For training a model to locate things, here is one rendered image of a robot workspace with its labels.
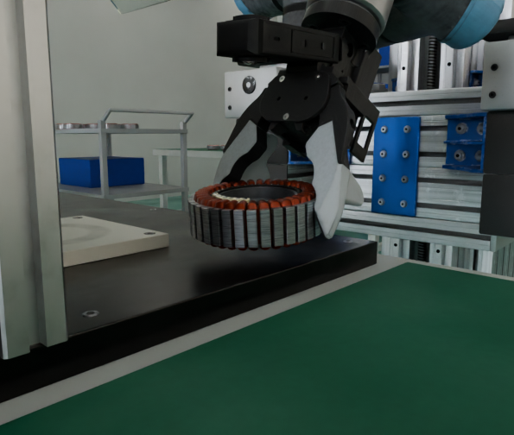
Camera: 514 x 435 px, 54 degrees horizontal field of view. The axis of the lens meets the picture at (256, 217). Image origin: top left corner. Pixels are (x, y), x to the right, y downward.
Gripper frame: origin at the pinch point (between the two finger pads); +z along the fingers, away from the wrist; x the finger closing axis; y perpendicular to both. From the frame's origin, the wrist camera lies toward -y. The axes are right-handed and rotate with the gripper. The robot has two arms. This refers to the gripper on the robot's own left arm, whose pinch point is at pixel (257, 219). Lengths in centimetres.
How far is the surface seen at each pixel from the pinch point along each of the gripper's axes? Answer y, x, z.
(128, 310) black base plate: -12.5, -4.7, 9.1
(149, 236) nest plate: -4.4, 7.0, 4.2
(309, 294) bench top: 1.6, -6.2, 4.6
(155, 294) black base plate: -10.1, -3.4, 8.0
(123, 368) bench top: -13.0, -6.7, 11.8
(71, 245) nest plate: -10.0, 8.5, 7.0
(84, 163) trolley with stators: 118, 266, -38
